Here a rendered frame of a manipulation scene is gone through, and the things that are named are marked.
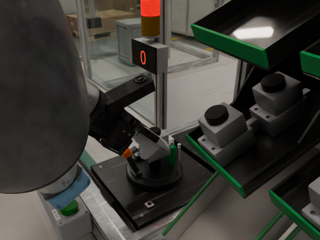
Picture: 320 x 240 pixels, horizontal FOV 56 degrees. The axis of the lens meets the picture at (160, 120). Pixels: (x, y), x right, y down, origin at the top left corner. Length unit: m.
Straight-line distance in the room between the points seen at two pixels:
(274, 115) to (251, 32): 0.12
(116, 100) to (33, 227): 0.42
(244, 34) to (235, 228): 0.31
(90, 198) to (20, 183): 0.54
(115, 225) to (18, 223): 0.29
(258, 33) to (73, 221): 0.52
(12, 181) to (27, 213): 0.70
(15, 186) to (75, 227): 0.52
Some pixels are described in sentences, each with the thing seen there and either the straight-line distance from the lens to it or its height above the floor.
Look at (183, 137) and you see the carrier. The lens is 0.90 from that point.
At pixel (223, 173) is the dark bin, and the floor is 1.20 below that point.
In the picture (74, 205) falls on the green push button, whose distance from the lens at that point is 0.70.
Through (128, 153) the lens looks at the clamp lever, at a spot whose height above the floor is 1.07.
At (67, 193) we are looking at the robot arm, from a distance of 0.50.
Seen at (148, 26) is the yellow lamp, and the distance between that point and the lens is 0.81.
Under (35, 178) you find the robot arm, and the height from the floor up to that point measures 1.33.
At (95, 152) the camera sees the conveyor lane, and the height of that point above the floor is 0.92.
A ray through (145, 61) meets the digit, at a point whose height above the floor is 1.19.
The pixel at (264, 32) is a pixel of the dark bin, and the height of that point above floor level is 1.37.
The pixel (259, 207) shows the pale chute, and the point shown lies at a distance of 0.52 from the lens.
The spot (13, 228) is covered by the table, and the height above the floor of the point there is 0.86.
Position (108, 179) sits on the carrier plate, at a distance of 0.75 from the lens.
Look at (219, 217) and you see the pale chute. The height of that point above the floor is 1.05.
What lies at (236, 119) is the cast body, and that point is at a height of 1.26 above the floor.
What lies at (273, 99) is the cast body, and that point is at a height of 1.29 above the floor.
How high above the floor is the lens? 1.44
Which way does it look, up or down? 28 degrees down
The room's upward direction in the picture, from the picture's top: straight up
